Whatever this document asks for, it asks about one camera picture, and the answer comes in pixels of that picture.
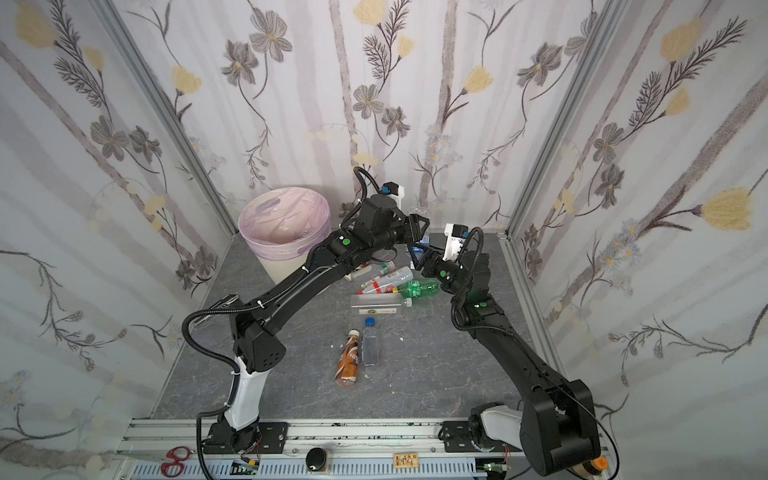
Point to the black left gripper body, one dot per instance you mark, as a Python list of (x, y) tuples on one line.
[(414, 227)]

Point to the black round knob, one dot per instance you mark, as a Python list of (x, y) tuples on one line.
[(316, 460)]

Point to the brown coffee bottle front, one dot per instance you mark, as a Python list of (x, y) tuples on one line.
[(348, 365)]

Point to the green plastic bottle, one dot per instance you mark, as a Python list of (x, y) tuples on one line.
[(415, 289)]

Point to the cream plastic waste bin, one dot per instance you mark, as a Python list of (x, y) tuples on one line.
[(279, 261)]

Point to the clear bottle blue cap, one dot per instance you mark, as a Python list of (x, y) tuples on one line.
[(370, 343)]

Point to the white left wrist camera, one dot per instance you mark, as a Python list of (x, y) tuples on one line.
[(394, 191)]

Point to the clear bottle blue label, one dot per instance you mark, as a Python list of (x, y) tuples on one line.
[(424, 212)]

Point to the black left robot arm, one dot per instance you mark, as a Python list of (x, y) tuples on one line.
[(376, 223)]

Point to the clear bottle green cap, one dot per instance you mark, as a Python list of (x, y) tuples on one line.
[(383, 269)]

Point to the brown coffee bottle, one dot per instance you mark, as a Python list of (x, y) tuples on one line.
[(348, 365), (358, 272)]

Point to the clear square bottle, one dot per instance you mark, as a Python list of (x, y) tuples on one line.
[(384, 303)]

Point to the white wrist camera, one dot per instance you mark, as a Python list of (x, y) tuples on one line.
[(394, 191), (456, 235)]

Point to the clear bottle red cap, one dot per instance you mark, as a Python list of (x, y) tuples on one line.
[(388, 282)]

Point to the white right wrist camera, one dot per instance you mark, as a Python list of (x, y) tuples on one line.
[(456, 235)]

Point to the pink bin liner bag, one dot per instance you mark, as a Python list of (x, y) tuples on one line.
[(285, 223)]

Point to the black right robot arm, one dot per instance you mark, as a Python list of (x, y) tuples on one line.
[(555, 427)]

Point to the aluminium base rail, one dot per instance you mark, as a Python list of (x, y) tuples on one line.
[(364, 449)]

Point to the brown coffee bottle near bin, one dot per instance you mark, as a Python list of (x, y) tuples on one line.
[(358, 272)]

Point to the red scissors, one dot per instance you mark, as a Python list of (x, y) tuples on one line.
[(174, 464)]

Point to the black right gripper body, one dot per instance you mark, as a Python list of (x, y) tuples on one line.
[(429, 262)]

